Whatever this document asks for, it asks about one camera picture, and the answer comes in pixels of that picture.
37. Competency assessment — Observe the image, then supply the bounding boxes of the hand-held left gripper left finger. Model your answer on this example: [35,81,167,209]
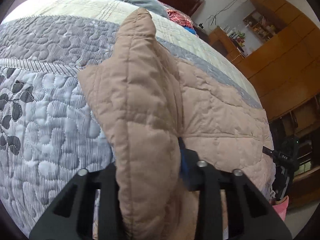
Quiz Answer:
[29,164,125,240]

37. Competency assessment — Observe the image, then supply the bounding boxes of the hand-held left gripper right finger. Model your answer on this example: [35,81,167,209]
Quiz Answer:
[178,137,293,240]

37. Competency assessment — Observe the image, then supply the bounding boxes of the beige quilted jacket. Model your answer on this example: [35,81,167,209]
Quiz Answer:
[77,7,275,240]

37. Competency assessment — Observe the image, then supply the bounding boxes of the wooden wardrobe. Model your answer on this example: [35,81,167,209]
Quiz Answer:
[235,0,320,122]

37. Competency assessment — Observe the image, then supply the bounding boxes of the grey patterned quilted bedspread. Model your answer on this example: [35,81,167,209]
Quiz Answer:
[0,0,266,207]

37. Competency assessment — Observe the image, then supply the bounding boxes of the wooden desk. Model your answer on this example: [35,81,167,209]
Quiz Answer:
[209,27,247,61]

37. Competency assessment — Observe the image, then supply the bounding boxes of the dark nightstand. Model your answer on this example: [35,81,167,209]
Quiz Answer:
[194,24,209,42]

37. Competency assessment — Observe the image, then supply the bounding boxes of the red patterned pillow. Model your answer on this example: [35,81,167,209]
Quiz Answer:
[167,9,195,30]

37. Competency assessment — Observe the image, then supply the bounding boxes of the wall shelf with trinkets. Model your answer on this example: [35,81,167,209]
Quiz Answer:
[244,10,285,42]

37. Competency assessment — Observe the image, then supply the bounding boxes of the hanging wall cables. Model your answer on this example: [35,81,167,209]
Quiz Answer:
[205,0,250,27]

